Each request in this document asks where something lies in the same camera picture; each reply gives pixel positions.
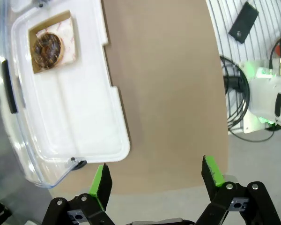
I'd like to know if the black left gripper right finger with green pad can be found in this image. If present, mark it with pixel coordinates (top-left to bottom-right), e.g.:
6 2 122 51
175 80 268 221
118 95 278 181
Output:
195 154 281 225

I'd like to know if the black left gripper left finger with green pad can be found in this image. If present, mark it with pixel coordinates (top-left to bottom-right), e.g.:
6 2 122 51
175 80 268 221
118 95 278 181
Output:
41 163 115 225

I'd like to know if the brown cardboard donut box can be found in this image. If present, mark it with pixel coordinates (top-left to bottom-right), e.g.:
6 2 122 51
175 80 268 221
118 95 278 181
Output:
28 9 81 75

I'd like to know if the chocolate donut with nut bits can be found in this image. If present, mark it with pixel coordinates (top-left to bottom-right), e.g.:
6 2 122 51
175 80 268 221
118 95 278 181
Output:
32 33 65 70

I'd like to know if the white printed paper liner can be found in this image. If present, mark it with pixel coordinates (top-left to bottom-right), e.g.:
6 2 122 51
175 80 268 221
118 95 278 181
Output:
35 17 76 68

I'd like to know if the black flat plate with hole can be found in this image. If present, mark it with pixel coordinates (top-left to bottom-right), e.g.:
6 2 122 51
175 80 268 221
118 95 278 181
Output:
228 1 260 45

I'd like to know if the black cable bundle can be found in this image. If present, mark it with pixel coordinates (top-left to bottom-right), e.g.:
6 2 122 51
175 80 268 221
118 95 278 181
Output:
220 55 276 143

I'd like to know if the black lid handle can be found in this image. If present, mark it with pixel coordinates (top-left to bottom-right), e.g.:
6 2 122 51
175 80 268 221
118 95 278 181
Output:
0 60 17 115

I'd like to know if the black emergency stop cable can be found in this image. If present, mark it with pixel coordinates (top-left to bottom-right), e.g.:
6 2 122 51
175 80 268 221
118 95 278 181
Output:
269 22 281 70

